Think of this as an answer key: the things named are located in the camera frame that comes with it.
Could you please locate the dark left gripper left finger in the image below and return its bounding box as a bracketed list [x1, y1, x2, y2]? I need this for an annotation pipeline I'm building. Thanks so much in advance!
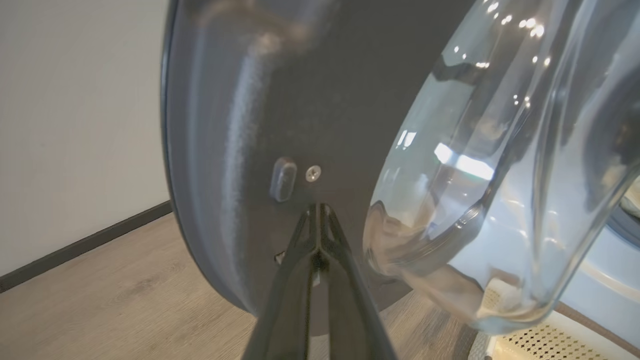
[242, 203, 319, 360]

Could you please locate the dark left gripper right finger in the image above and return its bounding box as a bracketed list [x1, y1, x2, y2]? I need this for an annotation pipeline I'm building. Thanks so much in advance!
[319, 203, 399, 360]

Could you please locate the grey washing machine door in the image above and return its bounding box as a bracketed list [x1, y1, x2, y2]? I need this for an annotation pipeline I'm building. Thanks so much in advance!
[161, 0, 640, 336]

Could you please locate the white perforated laundry basket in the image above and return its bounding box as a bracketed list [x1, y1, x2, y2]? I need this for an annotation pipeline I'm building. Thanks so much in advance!
[467, 300, 640, 360]

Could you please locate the white washing machine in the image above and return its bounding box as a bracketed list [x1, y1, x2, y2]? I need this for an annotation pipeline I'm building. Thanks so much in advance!
[560, 175, 640, 346]

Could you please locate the dark cabinet plinth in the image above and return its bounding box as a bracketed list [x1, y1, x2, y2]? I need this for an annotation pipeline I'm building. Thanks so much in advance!
[0, 200, 174, 294]

